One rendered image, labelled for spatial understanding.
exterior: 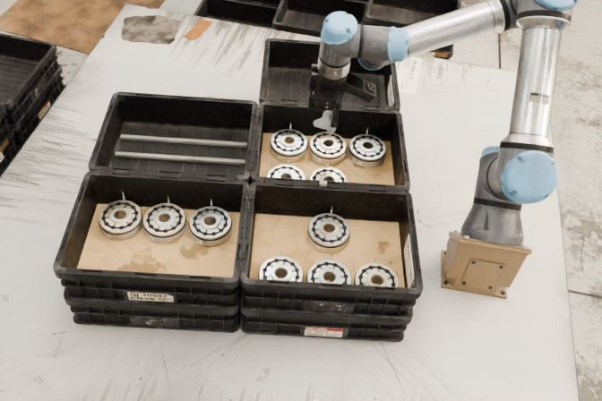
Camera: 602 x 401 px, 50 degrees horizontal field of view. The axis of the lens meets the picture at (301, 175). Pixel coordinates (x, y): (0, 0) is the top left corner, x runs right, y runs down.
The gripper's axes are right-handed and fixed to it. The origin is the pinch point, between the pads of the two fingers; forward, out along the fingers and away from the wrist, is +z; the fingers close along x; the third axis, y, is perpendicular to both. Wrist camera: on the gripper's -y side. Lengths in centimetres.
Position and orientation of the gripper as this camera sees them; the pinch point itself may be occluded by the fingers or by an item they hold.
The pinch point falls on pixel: (332, 123)
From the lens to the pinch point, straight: 169.1
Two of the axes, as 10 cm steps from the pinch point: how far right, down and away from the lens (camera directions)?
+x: -0.3, 8.3, -5.6
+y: -10.0, -0.6, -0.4
